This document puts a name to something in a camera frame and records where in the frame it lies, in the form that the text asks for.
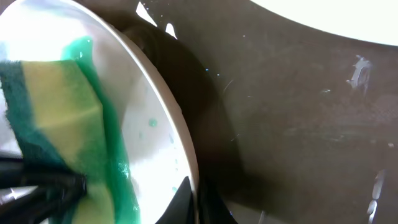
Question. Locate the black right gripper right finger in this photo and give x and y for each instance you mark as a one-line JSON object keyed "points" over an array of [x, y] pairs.
{"points": [[212, 209]]}

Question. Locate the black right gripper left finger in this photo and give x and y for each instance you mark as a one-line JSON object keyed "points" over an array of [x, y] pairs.
{"points": [[181, 208]]}

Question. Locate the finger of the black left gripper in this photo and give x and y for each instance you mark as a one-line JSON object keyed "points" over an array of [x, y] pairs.
{"points": [[56, 191]]}

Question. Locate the white plate with green smear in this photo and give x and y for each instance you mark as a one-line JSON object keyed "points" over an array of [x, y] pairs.
{"points": [[156, 139]]}

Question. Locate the green and yellow sponge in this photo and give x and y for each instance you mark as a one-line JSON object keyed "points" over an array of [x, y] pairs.
{"points": [[59, 120]]}

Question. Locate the dark grey serving tray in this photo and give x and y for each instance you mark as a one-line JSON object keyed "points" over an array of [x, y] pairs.
{"points": [[291, 124]]}

